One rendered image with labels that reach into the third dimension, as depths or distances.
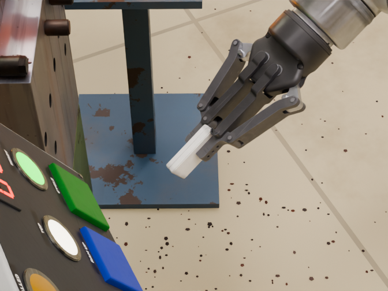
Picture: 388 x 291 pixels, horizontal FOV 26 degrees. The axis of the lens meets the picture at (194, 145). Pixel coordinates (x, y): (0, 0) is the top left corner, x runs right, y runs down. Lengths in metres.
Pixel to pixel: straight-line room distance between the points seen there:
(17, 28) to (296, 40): 0.54
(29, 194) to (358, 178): 1.54
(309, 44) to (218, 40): 1.69
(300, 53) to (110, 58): 1.68
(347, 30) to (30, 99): 0.53
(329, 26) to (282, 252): 1.26
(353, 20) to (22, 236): 0.44
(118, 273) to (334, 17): 0.37
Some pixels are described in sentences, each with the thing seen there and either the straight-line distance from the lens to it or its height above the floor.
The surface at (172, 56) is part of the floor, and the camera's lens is 2.60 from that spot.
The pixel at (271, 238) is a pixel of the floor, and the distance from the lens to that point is 2.18.
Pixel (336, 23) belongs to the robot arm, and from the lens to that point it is 0.96.
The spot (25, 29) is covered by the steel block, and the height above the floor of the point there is 0.92.
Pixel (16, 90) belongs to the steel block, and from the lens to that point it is 1.28.
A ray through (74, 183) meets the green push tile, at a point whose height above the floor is 1.02.
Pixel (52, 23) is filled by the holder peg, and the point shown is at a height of 0.88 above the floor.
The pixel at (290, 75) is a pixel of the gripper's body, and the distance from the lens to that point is 0.98.
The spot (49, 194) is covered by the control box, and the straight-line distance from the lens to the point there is 0.93.
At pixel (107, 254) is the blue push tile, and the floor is 1.02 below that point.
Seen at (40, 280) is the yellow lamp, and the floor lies 1.17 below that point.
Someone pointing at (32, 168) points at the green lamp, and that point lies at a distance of 0.93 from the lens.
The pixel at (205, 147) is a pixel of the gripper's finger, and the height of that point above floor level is 1.04.
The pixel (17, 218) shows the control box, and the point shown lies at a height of 1.15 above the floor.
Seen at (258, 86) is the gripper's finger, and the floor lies 1.10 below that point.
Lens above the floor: 1.81
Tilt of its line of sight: 50 degrees down
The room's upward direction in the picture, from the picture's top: straight up
